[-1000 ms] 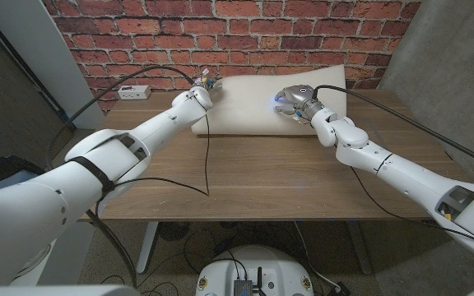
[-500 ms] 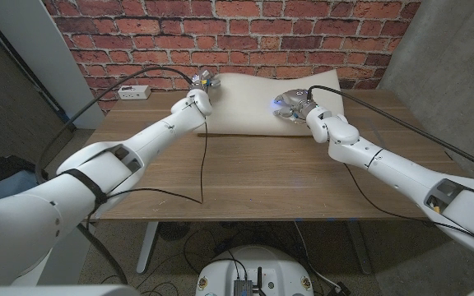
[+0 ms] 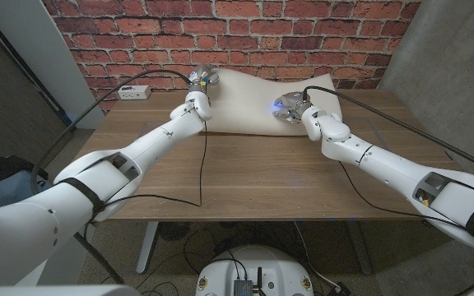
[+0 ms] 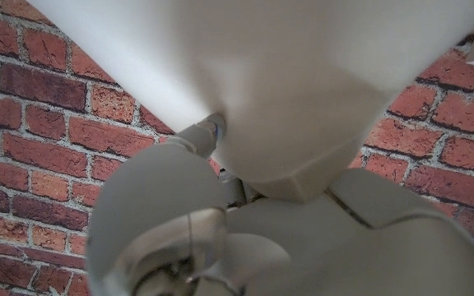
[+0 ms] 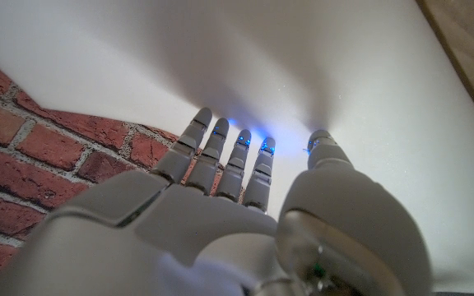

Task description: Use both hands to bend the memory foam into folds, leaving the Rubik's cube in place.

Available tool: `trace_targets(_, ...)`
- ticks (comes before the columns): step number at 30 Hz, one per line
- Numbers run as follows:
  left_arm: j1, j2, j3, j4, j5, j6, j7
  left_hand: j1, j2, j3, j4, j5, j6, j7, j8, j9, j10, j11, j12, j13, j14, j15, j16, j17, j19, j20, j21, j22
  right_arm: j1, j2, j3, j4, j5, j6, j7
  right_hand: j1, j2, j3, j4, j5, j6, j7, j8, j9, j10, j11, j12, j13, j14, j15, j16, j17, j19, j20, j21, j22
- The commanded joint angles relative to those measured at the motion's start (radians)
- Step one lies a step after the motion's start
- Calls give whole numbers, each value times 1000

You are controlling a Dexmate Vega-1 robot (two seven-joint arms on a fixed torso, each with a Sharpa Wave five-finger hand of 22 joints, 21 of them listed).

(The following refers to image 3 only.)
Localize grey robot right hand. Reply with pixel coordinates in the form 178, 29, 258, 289
272, 90, 314, 124

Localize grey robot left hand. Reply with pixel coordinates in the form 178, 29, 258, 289
187, 63, 221, 94

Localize cream memory foam sheet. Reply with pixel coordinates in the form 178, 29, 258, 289
206, 67, 344, 136

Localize red brick print backdrop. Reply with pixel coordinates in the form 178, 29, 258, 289
41, 0, 423, 114

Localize white power strip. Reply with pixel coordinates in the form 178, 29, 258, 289
117, 85, 152, 101

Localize black round fan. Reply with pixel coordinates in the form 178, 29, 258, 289
157, 221, 191, 243

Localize white metal table leg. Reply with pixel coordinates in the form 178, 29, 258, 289
346, 220, 374, 275
136, 221, 160, 275

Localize white robot torso base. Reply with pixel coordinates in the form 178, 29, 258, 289
195, 245, 315, 296

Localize small grey electronics box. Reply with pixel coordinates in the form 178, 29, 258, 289
232, 279, 254, 296

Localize black cloth bag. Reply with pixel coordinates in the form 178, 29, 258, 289
0, 155, 49, 194

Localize blue storage bin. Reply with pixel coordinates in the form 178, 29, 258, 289
0, 171, 47, 206

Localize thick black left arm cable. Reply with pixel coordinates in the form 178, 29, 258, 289
30, 68, 193, 285

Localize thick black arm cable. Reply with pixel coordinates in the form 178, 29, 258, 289
301, 85, 474, 181
30, 68, 193, 285

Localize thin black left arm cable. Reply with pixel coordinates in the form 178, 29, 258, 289
84, 118, 208, 225

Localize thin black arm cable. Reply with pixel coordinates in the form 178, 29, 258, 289
337, 160, 474, 296
84, 118, 208, 225

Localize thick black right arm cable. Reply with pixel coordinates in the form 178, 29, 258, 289
301, 85, 474, 181

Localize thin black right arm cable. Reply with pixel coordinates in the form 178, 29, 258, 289
337, 160, 474, 296

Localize white floor cable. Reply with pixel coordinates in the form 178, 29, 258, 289
293, 220, 341, 291

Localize white wall panel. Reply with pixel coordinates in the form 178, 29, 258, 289
0, 0, 106, 131

